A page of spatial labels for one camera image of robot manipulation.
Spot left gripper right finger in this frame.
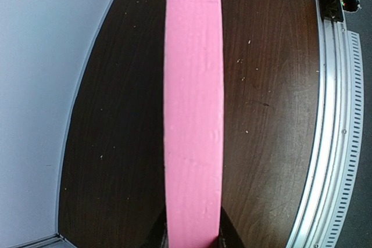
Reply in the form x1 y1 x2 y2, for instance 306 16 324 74
217 207 245 248

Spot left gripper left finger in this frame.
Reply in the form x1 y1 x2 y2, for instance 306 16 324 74
142 210 169 248

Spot wooden picture frame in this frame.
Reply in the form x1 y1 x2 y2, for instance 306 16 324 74
164 0 224 247

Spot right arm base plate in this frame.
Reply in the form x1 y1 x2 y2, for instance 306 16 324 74
319 0 362 22

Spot aluminium front rail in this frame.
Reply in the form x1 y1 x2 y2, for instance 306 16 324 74
287 18 364 247

